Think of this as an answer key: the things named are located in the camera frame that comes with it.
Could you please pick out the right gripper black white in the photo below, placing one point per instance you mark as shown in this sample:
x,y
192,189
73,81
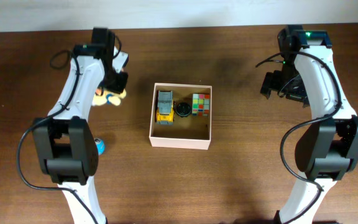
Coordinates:
x,y
270,83

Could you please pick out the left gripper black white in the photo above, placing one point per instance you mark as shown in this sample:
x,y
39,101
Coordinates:
x,y
120,89

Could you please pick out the yellow plush dog toy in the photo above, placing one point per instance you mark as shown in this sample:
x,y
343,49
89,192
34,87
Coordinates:
x,y
105,97

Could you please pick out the yellow grey toy truck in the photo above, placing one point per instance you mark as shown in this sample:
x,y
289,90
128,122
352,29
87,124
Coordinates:
x,y
164,114

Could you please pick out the small black round cap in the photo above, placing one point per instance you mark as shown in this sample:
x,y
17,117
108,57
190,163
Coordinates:
x,y
183,109

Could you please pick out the multicolour puzzle cube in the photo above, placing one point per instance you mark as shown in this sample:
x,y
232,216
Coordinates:
x,y
201,104

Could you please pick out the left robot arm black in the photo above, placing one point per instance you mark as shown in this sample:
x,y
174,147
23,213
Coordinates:
x,y
65,146

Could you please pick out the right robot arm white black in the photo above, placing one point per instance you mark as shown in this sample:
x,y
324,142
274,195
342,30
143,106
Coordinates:
x,y
318,152

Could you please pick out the blue ball toy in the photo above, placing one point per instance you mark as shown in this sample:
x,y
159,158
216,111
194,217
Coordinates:
x,y
100,146

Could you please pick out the open cardboard box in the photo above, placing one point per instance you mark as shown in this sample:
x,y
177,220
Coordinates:
x,y
188,132

